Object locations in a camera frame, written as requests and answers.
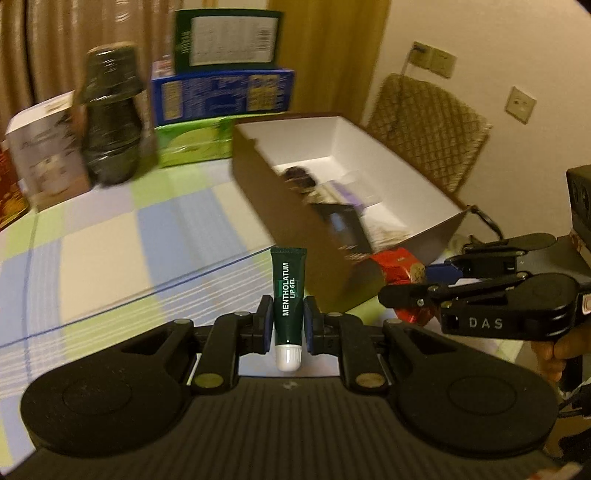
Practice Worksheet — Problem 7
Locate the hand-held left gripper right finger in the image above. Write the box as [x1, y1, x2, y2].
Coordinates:
[302, 295, 455, 398]

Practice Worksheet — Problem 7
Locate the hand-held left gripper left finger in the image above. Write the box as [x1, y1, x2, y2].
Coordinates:
[122, 295, 275, 395]

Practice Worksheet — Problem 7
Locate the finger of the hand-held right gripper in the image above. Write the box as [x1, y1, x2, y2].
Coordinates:
[379, 272, 530, 308]
[425, 233, 559, 282]

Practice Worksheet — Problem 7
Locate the red snack packet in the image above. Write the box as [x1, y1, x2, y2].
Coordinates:
[367, 247, 437, 326]

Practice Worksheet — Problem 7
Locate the dark green lip gel tube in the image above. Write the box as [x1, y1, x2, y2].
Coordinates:
[270, 247, 308, 372]

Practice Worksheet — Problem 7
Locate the cotton swabs pack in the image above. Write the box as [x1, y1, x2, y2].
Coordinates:
[365, 222, 411, 247]

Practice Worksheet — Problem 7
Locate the small black box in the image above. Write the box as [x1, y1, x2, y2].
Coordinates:
[314, 203, 370, 254]

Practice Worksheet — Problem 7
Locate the clear plastic box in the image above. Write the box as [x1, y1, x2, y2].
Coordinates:
[318, 173, 384, 208]

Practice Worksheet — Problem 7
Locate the brown storage box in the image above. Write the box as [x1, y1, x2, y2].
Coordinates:
[231, 115, 469, 308]

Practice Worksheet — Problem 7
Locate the person's right hand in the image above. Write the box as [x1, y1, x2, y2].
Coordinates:
[530, 323, 591, 384]

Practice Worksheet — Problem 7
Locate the checked tablecloth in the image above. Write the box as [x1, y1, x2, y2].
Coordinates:
[0, 157, 444, 472]

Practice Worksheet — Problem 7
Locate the green tissue pack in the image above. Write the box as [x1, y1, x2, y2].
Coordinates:
[154, 115, 236, 169]

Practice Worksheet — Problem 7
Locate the blue carton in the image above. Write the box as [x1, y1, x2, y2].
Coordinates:
[150, 69, 296, 127]

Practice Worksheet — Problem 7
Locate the brown wooden panel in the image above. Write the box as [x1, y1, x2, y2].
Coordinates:
[268, 0, 391, 125]

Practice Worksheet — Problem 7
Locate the dark wrapped jar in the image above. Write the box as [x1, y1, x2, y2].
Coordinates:
[81, 42, 148, 185]

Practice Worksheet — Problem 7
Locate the white humidifier box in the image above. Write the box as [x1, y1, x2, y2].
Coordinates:
[4, 90, 93, 212]

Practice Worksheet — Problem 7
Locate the red gold-printed box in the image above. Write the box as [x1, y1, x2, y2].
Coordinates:
[0, 141, 28, 232]

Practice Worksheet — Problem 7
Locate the dark green carton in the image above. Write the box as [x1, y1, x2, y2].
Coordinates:
[173, 8, 283, 75]

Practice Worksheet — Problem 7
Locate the beige curtain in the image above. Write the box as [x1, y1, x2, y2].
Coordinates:
[0, 0, 273, 116]

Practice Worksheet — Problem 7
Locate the beige wall socket with plug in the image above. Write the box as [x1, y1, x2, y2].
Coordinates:
[411, 42, 435, 70]

